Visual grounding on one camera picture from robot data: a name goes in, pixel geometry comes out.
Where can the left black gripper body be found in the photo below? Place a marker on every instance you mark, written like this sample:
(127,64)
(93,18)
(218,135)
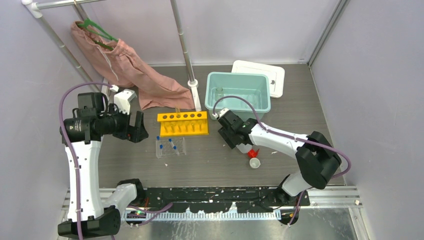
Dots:
(122,120)

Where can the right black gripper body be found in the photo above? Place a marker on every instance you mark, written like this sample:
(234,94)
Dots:
(228,136)

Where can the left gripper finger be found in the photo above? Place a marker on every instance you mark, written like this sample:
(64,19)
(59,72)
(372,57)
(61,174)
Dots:
(138,133)
(139,117)

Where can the white squeeze bottle red cap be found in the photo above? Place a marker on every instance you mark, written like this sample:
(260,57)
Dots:
(248,150)

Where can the blue capped tube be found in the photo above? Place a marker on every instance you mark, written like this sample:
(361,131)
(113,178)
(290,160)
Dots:
(161,151)
(157,146)
(172,144)

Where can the large clear test tube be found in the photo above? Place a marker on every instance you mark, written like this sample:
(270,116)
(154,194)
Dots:
(178,111)

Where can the small glass flask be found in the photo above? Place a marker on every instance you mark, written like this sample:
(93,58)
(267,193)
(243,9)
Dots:
(218,93)

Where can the small clear tube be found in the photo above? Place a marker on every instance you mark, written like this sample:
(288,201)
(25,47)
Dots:
(176,150)

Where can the glass beaker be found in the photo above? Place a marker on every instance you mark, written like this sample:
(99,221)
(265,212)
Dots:
(254,100)

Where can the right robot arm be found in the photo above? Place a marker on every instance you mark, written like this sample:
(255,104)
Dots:
(317,161)

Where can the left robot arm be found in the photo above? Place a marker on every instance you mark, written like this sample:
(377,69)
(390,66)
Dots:
(94,118)

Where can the small white cup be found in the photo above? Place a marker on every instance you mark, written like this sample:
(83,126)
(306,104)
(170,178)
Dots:
(254,163)

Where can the yellow test tube rack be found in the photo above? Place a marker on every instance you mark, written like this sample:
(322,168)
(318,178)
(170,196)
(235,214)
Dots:
(177,124)

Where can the clear well plate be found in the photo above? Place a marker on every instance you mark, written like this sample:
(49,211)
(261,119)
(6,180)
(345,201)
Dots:
(179,142)

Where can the teal plastic bin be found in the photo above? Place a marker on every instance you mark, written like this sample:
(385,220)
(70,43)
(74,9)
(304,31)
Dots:
(241,85)

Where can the pink cloth garment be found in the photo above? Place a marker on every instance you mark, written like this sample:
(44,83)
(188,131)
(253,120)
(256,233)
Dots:
(124,68)

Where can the green clothes hanger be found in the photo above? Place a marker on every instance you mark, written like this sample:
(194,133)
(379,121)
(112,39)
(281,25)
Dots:
(88,32)

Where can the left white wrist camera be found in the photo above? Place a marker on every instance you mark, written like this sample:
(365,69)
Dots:
(122,99)

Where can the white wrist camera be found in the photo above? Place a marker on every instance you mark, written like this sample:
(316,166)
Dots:
(122,99)
(220,114)

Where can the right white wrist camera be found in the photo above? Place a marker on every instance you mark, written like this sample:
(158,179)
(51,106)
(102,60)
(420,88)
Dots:
(220,114)

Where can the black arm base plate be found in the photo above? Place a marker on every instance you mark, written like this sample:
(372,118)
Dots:
(250,199)

